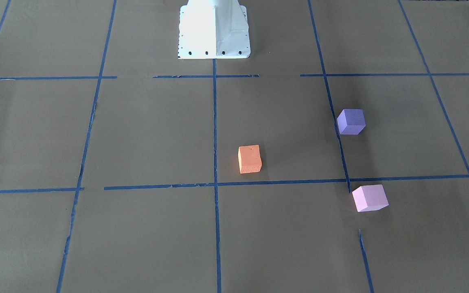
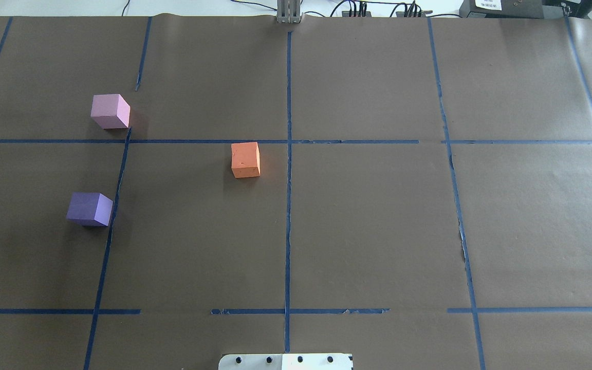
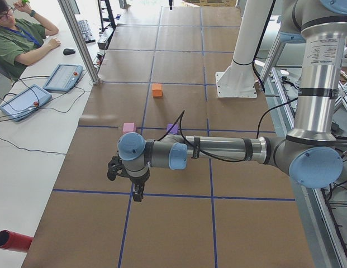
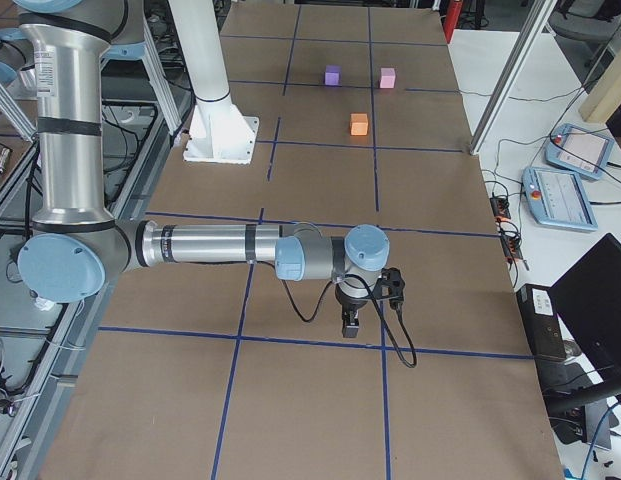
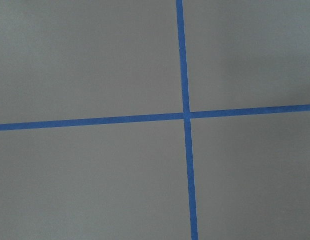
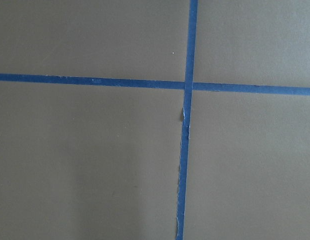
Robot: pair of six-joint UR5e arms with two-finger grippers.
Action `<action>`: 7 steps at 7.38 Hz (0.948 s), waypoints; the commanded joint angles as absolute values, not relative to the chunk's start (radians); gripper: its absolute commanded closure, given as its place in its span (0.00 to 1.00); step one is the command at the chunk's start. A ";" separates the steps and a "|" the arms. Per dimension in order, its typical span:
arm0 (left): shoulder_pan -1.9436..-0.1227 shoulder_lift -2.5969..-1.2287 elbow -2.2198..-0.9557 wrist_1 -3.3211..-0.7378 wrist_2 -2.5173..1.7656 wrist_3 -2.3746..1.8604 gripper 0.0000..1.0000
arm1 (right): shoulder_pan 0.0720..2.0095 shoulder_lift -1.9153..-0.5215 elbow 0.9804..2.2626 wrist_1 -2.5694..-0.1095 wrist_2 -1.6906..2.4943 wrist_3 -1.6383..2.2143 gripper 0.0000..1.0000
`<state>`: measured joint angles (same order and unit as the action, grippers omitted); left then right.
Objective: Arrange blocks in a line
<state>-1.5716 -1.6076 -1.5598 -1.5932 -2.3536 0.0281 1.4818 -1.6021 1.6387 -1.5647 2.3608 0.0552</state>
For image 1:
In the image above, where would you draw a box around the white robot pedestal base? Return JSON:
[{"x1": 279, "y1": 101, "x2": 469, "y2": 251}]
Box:
[{"x1": 178, "y1": 0, "x2": 251, "y2": 59}]

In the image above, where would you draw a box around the orange foam cube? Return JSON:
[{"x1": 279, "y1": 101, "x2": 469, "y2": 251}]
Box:
[{"x1": 238, "y1": 144, "x2": 262, "y2": 174}]

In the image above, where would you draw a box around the pink foam cube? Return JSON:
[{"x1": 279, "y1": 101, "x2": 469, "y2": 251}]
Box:
[{"x1": 351, "y1": 185, "x2": 389, "y2": 212}]

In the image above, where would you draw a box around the purple foam cube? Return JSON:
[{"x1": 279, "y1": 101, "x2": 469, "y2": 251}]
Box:
[{"x1": 337, "y1": 108, "x2": 366, "y2": 135}]

